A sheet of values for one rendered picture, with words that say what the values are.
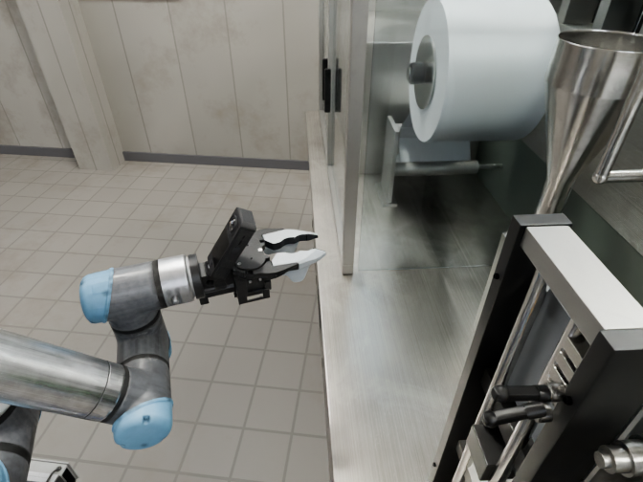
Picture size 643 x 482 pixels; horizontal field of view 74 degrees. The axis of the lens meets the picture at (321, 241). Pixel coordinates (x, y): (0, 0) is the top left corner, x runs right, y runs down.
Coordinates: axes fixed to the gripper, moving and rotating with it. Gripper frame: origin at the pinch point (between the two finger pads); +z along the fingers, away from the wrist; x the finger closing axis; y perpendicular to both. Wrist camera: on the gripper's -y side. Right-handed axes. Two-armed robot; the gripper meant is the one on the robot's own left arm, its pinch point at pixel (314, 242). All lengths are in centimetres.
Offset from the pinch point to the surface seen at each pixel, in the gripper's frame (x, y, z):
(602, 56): 6.2, -29.6, 36.1
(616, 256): 10, 13, 65
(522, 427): 38.0, -8.1, 8.7
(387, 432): 22.2, 30.9, 8.1
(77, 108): -296, 113, -87
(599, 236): 3, 13, 66
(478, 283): -7, 35, 49
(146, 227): -190, 151, -51
